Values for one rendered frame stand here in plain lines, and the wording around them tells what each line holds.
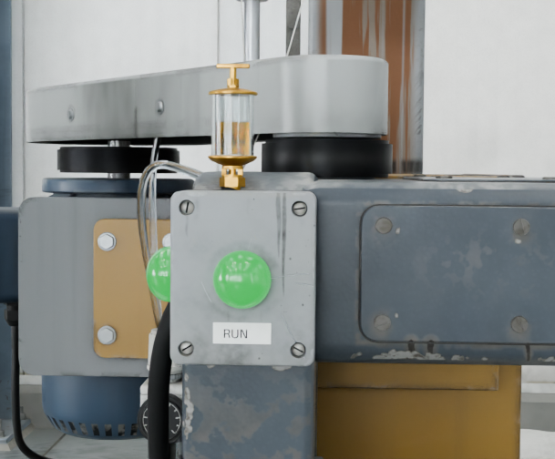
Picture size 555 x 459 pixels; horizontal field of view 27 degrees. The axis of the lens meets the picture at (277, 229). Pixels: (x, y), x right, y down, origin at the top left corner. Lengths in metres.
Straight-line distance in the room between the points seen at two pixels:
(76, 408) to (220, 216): 0.54
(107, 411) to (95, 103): 0.29
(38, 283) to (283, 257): 0.50
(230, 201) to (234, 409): 0.13
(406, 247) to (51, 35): 5.41
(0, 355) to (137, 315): 5.04
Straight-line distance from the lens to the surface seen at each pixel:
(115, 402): 1.09
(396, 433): 0.95
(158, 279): 0.60
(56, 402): 1.12
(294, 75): 0.76
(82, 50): 5.96
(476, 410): 0.95
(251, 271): 0.57
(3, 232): 1.07
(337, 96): 0.75
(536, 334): 0.65
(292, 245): 0.59
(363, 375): 0.89
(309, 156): 0.75
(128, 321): 1.03
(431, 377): 0.89
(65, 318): 1.06
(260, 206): 0.59
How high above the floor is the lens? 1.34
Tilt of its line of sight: 3 degrees down
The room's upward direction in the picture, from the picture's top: straight up
